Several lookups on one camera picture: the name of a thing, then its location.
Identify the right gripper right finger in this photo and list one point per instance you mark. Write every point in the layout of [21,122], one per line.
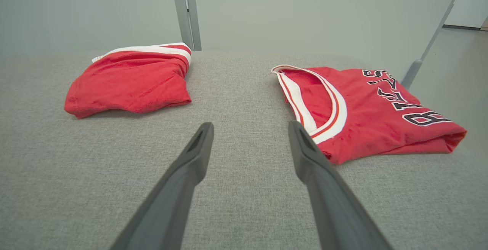
[331,204]

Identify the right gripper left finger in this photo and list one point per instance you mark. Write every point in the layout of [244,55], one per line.
[171,204]

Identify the red jersey with white trim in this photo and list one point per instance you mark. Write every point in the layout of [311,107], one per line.
[373,128]

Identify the red shorts with white stripe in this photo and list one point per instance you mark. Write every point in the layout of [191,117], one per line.
[129,86]

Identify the grey fabric sofa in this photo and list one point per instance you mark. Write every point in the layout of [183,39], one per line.
[244,204]

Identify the grey partition support leg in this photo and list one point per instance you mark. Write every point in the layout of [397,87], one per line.
[411,72]

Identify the white door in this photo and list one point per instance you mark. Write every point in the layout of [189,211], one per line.
[469,2]

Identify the grey partition post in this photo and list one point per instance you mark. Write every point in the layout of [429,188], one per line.
[187,13]

